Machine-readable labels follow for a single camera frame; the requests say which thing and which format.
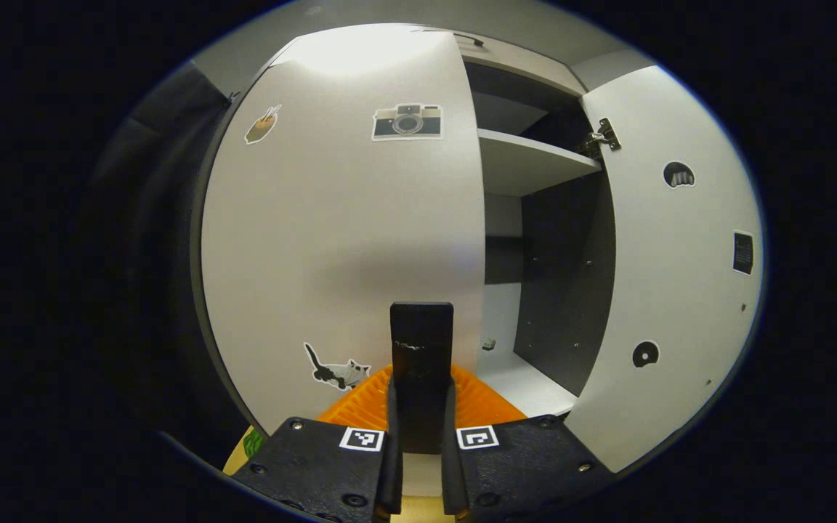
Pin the black backdrop cloth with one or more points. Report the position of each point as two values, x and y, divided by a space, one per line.
150 218

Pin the white cabinet shelf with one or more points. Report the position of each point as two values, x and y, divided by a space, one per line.
527 163

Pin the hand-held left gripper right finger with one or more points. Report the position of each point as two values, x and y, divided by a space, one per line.
527 457

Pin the metal door hinge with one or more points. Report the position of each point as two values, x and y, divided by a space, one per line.
602 138

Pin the beige double-door shoe cabinet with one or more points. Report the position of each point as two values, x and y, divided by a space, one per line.
564 290

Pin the beige cabinet door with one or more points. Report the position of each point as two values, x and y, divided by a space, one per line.
673 290
346 232

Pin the beige cabinet top drawer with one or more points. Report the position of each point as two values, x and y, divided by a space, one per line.
520 62

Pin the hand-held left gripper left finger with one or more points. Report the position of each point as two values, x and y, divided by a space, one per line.
317 468

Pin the small grey object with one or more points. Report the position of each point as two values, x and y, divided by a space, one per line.
489 343

